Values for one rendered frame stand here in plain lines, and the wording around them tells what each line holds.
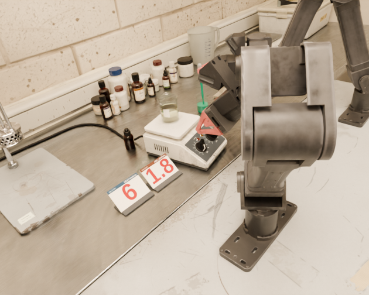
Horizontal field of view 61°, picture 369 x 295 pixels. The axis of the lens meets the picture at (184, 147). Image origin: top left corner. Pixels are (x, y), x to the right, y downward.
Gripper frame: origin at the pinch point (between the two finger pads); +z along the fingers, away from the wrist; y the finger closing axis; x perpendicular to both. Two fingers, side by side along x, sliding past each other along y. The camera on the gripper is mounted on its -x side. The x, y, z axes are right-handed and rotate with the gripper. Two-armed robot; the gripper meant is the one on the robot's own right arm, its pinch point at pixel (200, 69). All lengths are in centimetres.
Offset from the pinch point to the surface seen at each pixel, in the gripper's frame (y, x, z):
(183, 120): 21.7, 6.0, 2.1
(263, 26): -88, 10, -22
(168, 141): 29.2, 8.1, 4.9
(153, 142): 27.9, 9.4, 9.7
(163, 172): 36.1, 13.2, 5.5
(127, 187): 43.7, 11.8, 12.3
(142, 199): 45.0, 14.3, 8.9
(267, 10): -85, 1, -24
